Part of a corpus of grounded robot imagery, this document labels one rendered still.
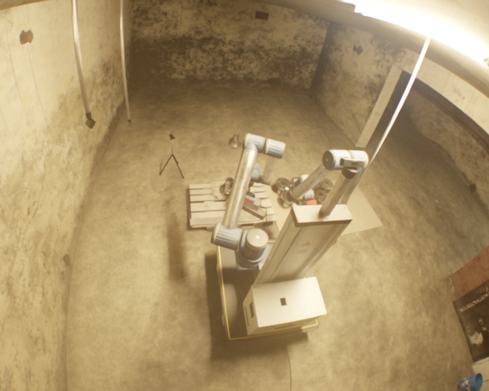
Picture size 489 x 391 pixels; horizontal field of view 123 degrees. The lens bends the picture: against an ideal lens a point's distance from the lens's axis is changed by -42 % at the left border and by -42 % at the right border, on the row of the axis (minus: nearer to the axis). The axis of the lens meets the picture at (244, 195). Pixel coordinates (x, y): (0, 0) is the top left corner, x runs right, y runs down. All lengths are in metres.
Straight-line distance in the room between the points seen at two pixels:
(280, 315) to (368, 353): 1.77
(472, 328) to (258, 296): 4.19
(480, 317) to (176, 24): 9.58
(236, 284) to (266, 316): 0.75
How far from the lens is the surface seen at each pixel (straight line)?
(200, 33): 7.19
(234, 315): 2.37
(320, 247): 1.63
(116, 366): 2.83
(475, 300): 4.82
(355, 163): 1.13
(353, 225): 4.06
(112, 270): 3.10
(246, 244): 1.90
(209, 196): 3.40
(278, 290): 1.94
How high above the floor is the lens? 2.65
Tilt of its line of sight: 46 degrees down
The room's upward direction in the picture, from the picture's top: 13 degrees clockwise
